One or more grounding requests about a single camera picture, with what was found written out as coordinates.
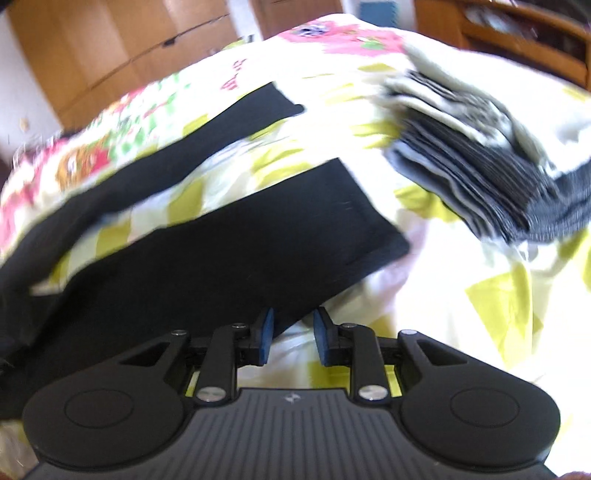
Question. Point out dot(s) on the striped grey folded clothes stack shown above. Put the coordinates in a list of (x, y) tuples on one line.
[(506, 147)]

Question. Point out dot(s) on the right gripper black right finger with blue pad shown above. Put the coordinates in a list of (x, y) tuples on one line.
[(453, 406)]

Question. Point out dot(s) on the wooden door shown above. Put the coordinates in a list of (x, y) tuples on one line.
[(276, 16)]

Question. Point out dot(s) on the black pants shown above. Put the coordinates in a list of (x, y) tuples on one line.
[(290, 247)]

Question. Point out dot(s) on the wooden shelf cabinet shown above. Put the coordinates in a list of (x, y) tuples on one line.
[(520, 31)]

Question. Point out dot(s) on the floral yellow bed sheet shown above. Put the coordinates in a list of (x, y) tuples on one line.
[(514, 305)]

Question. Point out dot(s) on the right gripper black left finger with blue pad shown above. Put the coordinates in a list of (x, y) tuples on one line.
[(131, 406)]

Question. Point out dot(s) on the wooden wardrobe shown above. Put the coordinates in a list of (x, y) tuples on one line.
[(87, 54)]

